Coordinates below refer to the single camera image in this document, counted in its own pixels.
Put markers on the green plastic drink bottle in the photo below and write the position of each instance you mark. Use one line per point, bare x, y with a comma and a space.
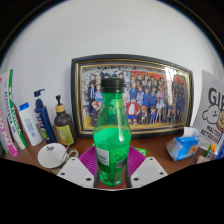
111, 140

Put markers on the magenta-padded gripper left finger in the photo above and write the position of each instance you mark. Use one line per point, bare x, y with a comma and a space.
75, 171

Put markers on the green and white shuttlecock tube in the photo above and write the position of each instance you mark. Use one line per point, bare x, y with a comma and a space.
15, 116

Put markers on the blue tissue pack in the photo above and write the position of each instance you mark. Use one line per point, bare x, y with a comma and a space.
181, 145

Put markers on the floral patterned mug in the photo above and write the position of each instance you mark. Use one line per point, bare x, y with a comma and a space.
51, 155

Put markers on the framed group picture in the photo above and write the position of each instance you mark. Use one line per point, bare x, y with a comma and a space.
146, 96

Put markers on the metal spoon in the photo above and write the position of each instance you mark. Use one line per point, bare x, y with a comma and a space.
66, 153

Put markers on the white bottle with blue cap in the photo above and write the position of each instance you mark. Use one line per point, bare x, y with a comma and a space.
30, 126

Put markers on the pink shuttlecock tube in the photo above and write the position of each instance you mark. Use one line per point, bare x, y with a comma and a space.
7, 130

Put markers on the dark blue pump bottle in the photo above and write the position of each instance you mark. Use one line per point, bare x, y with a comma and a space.
45, 123

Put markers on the blue detergent bottle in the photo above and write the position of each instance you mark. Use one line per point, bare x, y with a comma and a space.
221, 150

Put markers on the white paper gift bag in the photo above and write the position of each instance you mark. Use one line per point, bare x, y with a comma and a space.
211, 110

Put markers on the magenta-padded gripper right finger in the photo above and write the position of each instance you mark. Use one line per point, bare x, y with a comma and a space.
150, 170

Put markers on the small tan packet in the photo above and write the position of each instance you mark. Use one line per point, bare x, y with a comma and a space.
202, 159

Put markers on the brown pump bottle yellow label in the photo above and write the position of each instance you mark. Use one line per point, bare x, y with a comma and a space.
65, 128

